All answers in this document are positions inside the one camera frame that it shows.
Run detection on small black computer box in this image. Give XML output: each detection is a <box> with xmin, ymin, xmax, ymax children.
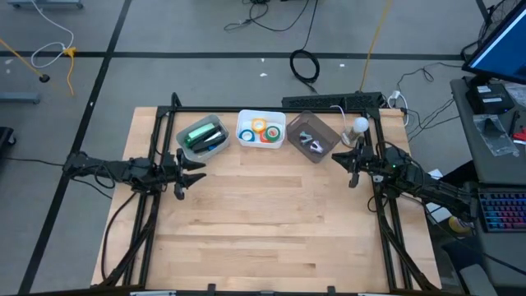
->
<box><xmin>465</xmin><ymin>83</ymin><xmax>515</xmax><ymax>115</ymax></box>

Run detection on orange string black weight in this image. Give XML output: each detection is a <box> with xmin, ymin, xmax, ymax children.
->
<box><xmin>0</xmin><ymin>39</ymin><xmax>51</xmax><ymax>85</ymax></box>

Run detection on coiled black cable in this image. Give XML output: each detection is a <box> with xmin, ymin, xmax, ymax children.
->
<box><xmin>288</xmin><ymin>49</ymin><xmax>321</xmax><ymax>94</ymax></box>

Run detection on mint green stapler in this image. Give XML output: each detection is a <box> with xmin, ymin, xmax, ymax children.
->
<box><xmin>183</xmin><ymin>122</ymin><xmax>218</xmax><ymax>147</ymax></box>

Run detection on clear grey plastic bin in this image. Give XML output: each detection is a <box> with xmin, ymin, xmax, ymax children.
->
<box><xmin>175</xmin><ymin>113</ymin><xmax>231</xmax><ymax>164</ymax></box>

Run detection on black metal table frame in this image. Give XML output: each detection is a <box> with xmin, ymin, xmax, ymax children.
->
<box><xmin>98</xmin><ymin>92</ymin><xmax>441</xmax><ymax>294</ymax></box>

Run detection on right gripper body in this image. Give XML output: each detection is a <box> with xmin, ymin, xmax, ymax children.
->
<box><xmin>348</xmin><ymin>137</ymin><xmax>395</xmax><ymax>189</ymax></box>

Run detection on grey chair seat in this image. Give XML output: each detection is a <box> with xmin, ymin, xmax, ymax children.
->
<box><xmin>459</xmin><ymin>262</ymin><xmax>499</xmax><ymax>296</ymax></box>

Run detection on white bulb lamp brass base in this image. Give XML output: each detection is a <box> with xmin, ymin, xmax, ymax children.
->
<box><xmin>340</xmin><ymin>116</ymin><xmax>370</xmax><ymax>149</ymax></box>

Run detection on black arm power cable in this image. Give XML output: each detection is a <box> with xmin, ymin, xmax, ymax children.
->
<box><xmin>0</xmin><ymin>155</ymin><xmax>114</xmax><ymax>201</ymax></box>

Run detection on grey stand foot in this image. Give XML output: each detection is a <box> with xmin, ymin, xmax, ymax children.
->
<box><xmin>0</xmin><ymin>92</ymin><xmax>41</xmax><ymax>105</ymax></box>

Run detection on clear plastic bag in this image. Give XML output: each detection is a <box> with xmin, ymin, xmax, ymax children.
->
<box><xmin>471</xmin><ymin>113</ymin><xmax>520</xmax><ymax>158</ymax></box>

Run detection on white floor cable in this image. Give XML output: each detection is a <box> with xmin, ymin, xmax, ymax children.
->
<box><xmin>29</xmin><ymin>0</ymin><xmax>76</xmax><ymax>70</ymax></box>

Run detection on yellow lid wipes canister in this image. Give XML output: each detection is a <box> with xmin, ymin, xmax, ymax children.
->
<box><xmin>447</xmin><ymin>215</ymin><xmax>473</xmax><ymax>234</ymax></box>

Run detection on white lamp cable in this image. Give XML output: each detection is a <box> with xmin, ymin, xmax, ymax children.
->
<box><xmin>330</xmin><ymin>104</ymin><xmax>351</xmax><ymax>131</ymax></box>

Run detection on black stapler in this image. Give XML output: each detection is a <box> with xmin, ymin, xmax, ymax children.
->
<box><xmin>191</xmin><ymin>127</ymin><xmax>228</xmax><ymax>154</ymax></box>

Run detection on grey cart base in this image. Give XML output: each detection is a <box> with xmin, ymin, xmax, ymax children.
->
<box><xmin>6</xmin><ymin>0</ymin><xmax>85</xmax><ymax>10</ymax></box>

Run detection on white plastic bin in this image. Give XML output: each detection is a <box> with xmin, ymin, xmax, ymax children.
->
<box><xmin>235</xmin><ymin>109</ymin><xmax>288</xmax><ymax>150</ymax></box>

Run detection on grey desk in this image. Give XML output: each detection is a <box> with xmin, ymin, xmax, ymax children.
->
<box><xmin>450</xmin><ymin>76</ymin><xmax>526</xmax><ymax>186</ymax></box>

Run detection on tangled black desk cables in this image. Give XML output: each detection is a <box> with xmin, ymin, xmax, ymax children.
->
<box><xmin>396</xmin><ymin>61</ymin><xmax>464</xmax><ymax>143</ymax></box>

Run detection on smoky brown plastic bin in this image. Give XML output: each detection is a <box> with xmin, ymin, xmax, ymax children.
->
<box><xmin>285</xmin><ymin>109</ymin><xmax>342</xmax><ymax>164</ymax></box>

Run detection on black chair caster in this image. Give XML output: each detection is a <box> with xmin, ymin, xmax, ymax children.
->
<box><xmin>0</xmin><ymin>126</ymin><xmax>17</xmax><ymax>150</ymax></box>

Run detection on loose black floor cables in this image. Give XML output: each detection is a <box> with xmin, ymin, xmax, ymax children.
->
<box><xmin>223</xmin><ymin>0</ymin><xmax>320</xmax><ymax>51</ymax></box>

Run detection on yellow cord with plug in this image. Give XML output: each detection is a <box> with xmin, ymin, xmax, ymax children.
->
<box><xmin>62</xmin><ymin>46</ymin><xmax>80</xmax><ymax>96</ymax></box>

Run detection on low black perforated box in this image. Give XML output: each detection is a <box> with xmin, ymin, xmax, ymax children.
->
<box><xmin>281</xmin><ymin>95</ymin><xmax>348</xmax><ymax>110</ymax></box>

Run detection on black floor fan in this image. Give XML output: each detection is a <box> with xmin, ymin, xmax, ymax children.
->
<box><xmin>476</xmin><ymin>0</ymin><xmax>521</xmax><ymax>49</ymax></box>

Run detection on white paper sheet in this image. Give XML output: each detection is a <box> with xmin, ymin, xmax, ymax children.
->
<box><xmin>425</xmin><ymin>203</ymin><xmax>453</xmax><ymax>223</ymax></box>

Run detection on white power adapter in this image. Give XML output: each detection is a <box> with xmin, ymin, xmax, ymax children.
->
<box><xmin>386</xmin><ymin>89</ymin><xmax>411</xmax><ymax>127</ymax></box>

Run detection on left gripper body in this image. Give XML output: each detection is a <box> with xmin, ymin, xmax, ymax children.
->
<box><xmin>163</xmin><ymin>148</ymin><xmax>186</xmax><ymax>201</ymax></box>

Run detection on computer monitor blue screen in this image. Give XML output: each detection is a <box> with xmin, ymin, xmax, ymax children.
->
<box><xmin>462</xmin><ymin>0</ymin><xmax>526</xmax><ymax>86</ymax></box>

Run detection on backlit rainbow keyboard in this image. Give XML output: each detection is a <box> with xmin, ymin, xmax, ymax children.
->
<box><xmin>478</xmin><ymin>190</ymin><xmax>526</xmax><ymax>234</ymax></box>

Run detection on black looped frame cable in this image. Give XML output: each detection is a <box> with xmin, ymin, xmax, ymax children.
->
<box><xmin>100</xmin><ymin>191</ymin><xmax>141</xmax><ymax>283</ymax></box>

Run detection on long yellow cable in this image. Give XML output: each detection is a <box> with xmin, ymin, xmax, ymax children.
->
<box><xmin>358</xmin><ymin>0</ymin><xmax>392</xmax><ymax>94</ymax></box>

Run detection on green tape roll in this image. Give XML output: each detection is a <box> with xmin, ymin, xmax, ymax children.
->
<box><xmin>264</xmin><ymin>125</ymin><xmax>282</xmax><ymax>143</ymax></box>

